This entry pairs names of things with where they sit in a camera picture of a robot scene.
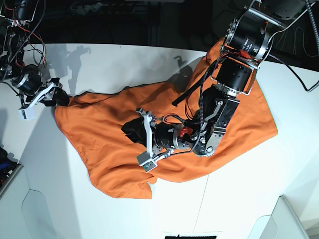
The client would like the orange t-shirt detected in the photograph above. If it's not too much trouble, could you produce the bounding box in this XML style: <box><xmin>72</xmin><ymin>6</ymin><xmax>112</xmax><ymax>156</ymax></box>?
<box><xmin>54</xmin><ymin>39</ymin><xmax>279</xmax><ymax>200</ymax></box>

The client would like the grey plastic bin left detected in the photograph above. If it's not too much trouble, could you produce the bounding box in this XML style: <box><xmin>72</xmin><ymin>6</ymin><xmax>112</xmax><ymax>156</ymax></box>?
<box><xmin>0</xmin><ymin>166</ymin><xmax>58</xmax><ymax>239</ymax></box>

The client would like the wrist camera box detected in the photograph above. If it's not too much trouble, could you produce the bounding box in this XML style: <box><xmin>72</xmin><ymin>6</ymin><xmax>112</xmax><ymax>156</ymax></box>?
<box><xmin>18</xmin><ymin>107</ymin><xmax>36</xmax><ymax>120</ymax></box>
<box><xmin>137</xmin><ymin>151</ymin><xmax>158</xmax><ymax>172</ymax></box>

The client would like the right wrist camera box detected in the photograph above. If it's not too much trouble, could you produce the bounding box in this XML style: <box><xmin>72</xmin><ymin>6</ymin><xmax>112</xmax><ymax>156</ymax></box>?
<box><xmin>18</xmin><ymin>107</ymin><xmax>36</xmax><ymax>120</ymax></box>

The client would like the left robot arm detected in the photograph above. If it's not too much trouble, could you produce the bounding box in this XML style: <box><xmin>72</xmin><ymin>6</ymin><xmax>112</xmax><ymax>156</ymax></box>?
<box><xmin>122</xmin><ymin>0</ymin><xmax>314</xmax><ymax>169</ymax></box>

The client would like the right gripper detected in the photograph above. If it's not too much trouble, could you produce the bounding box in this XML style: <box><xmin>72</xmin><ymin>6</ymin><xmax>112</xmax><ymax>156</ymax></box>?
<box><xmin>11</xmin><ymin>65</ymin><xmax>70</xmax><ymax>107</ymax></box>

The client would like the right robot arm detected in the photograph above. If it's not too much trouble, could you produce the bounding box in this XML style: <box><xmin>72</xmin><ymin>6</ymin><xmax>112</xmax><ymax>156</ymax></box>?
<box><xmin>0</xmin><ymin>0</ymin><xmax>69</xmax><ymax>110</ymax></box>

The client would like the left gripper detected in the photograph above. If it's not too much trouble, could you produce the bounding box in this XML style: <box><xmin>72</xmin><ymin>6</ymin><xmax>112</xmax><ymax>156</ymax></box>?
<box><xmin>121</xmin><ymin>108</ymin><xmax>192</xmax><ymax>162</ymax></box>

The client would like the grey plastic bin right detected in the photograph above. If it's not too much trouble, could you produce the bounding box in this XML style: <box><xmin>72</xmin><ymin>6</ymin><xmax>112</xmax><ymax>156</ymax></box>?
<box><xmin>248</xmin><ymin>195</ymin><xmax>309</xmax><ymax>239</ymax></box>

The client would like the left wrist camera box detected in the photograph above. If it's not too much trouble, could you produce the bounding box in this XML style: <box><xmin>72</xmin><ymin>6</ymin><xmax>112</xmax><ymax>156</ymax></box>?
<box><xmin>137</xmin><ymin>151</ymin><xmax>158</xmax><ymax>172</ymax></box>

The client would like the grey plastic bin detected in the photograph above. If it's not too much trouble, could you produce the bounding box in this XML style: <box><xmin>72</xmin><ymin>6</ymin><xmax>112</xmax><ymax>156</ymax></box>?
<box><xmin>0</xmin><ymin>166</ymin><xmax>58</xmax><ymax>239</ymax></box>
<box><xmin>248</xmin><ymin>195</ymin><xmax>309</xmax><ymax>239</ymax></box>

